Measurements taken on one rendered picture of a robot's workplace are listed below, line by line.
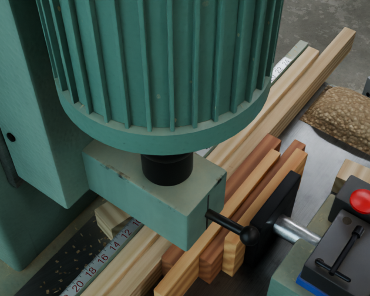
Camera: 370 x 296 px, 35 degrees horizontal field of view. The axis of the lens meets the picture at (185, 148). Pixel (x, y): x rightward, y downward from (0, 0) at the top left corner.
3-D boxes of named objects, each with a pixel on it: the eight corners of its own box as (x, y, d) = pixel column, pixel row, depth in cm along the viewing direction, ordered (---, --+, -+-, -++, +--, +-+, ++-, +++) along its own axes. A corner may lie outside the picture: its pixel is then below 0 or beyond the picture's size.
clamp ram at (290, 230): (296, 296, 67) (309, 258, 60) (242, 262, 70) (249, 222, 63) (333, 241, 72) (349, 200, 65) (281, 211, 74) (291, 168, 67)
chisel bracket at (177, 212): (187, 261, 61) (187, 217, 54) (88, 195, 66) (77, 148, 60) (226, 214, 65) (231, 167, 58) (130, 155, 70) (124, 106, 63)
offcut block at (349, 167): (340, 172, 79) (346, 157, 76) (372, 187, 77) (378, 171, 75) (330, 191, 77) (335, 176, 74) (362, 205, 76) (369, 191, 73)
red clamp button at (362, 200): (370, 221, 61) (372, 215, 60) (343, 206, 62) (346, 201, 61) (382, 201, 62) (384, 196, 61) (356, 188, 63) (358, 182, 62)
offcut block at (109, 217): (97, 225, 85) (93, 209, 82) (120, 209, 87) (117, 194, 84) (113, 244, 83) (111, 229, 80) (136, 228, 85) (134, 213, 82)
